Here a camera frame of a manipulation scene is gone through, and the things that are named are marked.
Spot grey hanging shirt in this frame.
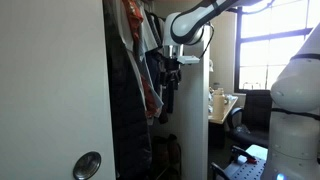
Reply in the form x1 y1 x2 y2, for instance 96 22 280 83
137 2 165 118

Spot grey perforated mounting plate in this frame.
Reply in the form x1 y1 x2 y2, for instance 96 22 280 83
210 155 268 180

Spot white closet door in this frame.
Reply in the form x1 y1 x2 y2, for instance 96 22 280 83
0 0 117 180

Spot brown boot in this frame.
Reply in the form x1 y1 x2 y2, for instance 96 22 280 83
151 135 170 180

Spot red handled clamp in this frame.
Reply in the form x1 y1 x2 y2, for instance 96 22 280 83
230 145 259 165

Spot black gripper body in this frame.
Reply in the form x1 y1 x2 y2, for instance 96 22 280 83
162 57 183 76

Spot black office chair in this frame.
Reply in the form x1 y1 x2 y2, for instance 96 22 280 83
226 91 274 150

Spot long black coat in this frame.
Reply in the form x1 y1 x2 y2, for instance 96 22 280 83
102 0 153 180

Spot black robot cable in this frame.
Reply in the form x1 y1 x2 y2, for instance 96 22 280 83
199 21 216 60

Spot round metal door pull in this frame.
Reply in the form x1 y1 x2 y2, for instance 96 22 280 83
72 151 102 180

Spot black framed window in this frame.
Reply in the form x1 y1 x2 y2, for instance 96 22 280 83
233 0 320 95

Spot small clutter on desk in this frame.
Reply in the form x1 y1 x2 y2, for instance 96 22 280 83
224 93 235 106

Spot white closet partition panel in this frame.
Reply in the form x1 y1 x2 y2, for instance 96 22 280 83
179 24 211 180

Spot red patterned garment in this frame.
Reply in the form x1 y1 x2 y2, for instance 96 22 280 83
121 0 158 118

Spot beige desk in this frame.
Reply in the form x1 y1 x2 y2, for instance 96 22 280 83
207 94 240 150

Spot dark hanging clothes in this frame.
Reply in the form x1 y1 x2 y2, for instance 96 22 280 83
144 9 183 125

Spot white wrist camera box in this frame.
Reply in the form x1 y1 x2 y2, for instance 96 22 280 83
177 54 201 65

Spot cream bottle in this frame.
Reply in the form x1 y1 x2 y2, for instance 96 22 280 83
212 87 226 118

